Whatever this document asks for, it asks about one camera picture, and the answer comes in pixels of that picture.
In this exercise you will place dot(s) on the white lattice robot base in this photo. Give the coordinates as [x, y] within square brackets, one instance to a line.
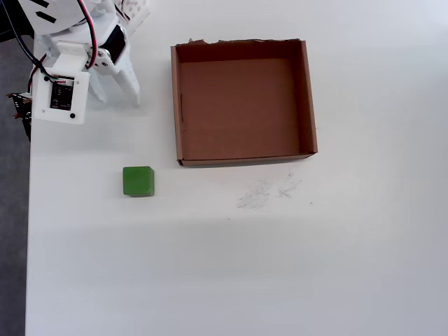
[138, 12]

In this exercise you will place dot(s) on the white camera mount circuit board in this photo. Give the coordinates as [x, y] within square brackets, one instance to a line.
[78, 105]

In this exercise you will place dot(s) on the brown pinned circuit board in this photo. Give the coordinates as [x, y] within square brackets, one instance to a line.
[21, 112]

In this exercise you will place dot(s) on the green cube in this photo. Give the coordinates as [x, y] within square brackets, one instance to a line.
[137, 180]

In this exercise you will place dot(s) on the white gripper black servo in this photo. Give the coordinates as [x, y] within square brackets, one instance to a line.
[123, 74]

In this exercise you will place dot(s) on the brown cardboard box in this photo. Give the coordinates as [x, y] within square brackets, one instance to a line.
[241, 112]

